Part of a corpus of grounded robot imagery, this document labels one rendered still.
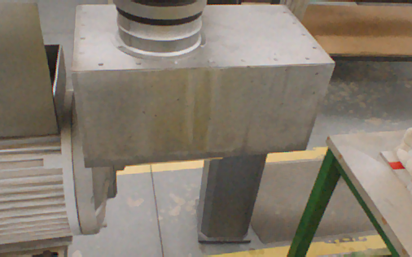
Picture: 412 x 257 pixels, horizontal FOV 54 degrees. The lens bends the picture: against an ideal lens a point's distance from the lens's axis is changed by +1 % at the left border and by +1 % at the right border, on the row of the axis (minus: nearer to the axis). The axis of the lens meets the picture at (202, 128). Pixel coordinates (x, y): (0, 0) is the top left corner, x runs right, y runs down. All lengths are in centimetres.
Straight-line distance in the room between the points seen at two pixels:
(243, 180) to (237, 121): 132
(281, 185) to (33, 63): 208
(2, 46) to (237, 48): 27
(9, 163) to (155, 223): 162
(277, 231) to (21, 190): 176
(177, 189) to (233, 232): 45
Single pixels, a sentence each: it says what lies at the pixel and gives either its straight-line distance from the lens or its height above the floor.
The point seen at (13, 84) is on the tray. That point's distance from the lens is 55.
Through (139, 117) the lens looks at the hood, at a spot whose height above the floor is 146.
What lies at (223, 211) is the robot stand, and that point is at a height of 24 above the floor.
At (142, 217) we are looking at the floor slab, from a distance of 222.
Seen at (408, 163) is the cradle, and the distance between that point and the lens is 134.
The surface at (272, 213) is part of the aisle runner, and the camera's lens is 232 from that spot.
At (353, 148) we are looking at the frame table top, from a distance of 138.
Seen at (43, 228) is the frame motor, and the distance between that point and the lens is 67.
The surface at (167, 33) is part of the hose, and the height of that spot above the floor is 156.
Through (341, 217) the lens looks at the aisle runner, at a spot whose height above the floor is 0.
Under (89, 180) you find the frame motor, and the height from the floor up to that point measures 131.
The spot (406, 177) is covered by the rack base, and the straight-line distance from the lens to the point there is 134.
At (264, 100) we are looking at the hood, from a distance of 50.
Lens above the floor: 176
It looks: 39 degrees down
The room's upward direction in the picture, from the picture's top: 6 degrees clockwise
